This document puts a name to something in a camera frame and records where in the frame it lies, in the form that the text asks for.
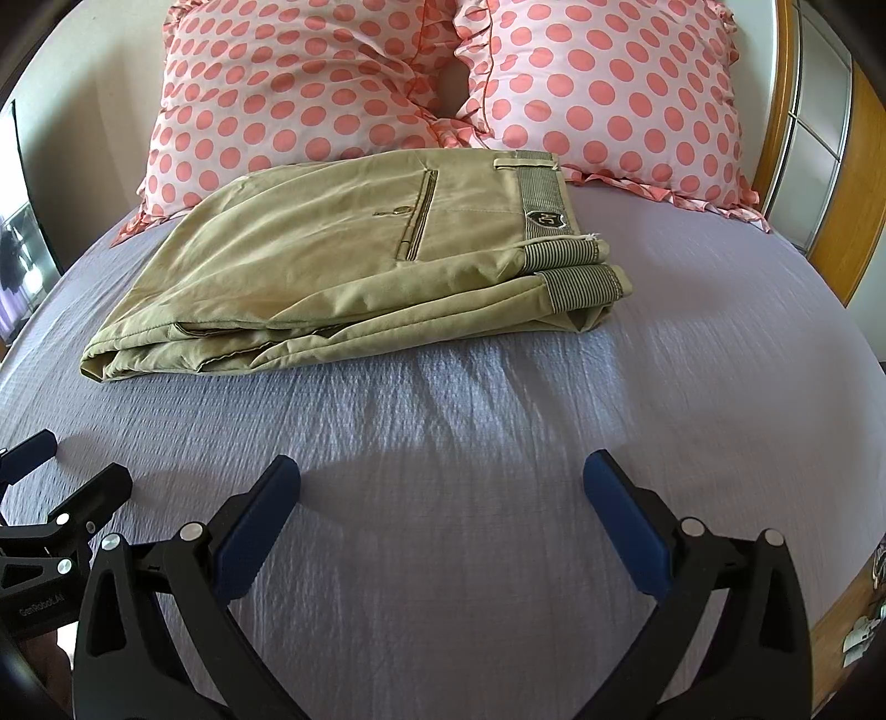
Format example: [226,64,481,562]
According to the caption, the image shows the khaki pants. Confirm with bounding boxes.
[79,147,632,384]

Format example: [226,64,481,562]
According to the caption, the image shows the lavender bed sheet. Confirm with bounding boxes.
[0,181,874,720]

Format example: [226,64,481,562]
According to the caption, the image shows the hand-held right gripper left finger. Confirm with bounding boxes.
[70,453,303,720]

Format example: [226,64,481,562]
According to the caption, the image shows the dark screen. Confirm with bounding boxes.
[0,100,58,333]

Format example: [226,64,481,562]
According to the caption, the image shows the pink polka dot pillow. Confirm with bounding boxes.
[111,0,459,245]
[429,0,774,234]

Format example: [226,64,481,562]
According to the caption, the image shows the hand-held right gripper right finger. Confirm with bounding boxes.
[581,449,815,720]

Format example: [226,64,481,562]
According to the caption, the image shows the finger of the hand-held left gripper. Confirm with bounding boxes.
[28,464,135,551]
[0,428,58,490]

